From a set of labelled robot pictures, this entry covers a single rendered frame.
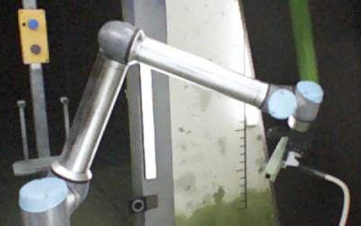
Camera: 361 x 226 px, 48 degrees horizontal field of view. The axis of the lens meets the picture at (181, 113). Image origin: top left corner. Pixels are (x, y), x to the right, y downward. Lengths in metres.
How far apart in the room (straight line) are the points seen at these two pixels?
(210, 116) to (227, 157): 0.29
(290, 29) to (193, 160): 0.91
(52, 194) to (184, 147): 1.09
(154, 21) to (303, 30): 0.75
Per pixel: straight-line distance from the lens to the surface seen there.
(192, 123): 2.29
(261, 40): 1.85
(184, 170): 2.33
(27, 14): 2.18
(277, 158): 1.64
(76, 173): 1.52
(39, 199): 1.37
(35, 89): 2.23
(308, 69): 2.06
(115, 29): 1.30
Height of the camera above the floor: 1.34
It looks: 9 degrees down
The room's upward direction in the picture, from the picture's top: 2 degrees counter-clockwise
